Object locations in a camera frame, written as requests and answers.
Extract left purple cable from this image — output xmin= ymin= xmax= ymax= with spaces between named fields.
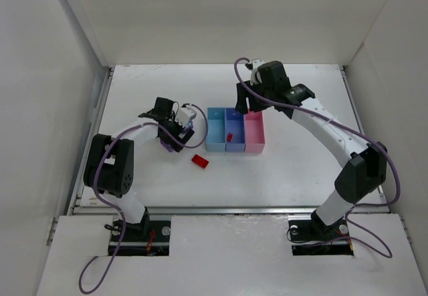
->
xmin=78 ymin=104 xmax=209 ymax=295

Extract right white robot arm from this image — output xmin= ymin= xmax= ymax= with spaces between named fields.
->
xmin=235 ymin=57 xmax=387 ymax=235

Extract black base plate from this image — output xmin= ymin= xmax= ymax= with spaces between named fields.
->
xmin=286 ymin=219 xmax=354 ymax=256
xmin=116 ymin=220 xmax=171 ymax=257

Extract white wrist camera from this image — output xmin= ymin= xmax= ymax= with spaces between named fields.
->
xmin=174 ymin=104 xmax=197 ymax=127
xmin=247 ymin=59 xmax=265 ymax=86

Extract aluminium rail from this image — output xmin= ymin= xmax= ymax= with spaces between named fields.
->
xmin=68 ymin=206 xmax=315 ymax=215

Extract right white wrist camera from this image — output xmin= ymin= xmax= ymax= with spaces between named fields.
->
xmin=247 ymin=59 xmax=265 ymax=86

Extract large red lego brick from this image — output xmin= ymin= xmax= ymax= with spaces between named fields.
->
xmin=191 ymin=154 xmax=209 ymax=169

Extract dark blue container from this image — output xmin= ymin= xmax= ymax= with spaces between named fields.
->
xmin=225 ymin=108 xmax=245 ymax=152

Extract pink container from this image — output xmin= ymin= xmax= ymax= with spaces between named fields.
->
xmin=244 ymin=112 xmax=265 ymax=154

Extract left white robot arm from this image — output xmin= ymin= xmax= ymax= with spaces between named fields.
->
xmin=84 ymin=97 xmax=197 ymax=235

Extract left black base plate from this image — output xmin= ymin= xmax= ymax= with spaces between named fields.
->
xmin=116 ymin=220 xmax=171 ymax=257

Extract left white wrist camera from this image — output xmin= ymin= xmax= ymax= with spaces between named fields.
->
xmin=174 ymin=104 xmax=197 ymax=127

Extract purple yellow lego flower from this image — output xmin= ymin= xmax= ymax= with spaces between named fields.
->
xmin=158 ymin=121 xmax=195 ymax=152

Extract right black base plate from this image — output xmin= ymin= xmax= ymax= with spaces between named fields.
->
xmin=286 ymin=219 xmax=354 ymax=256

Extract light blue container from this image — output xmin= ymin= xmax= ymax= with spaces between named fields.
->
xmin=206 ymin=108 xmax=226 ymax=152

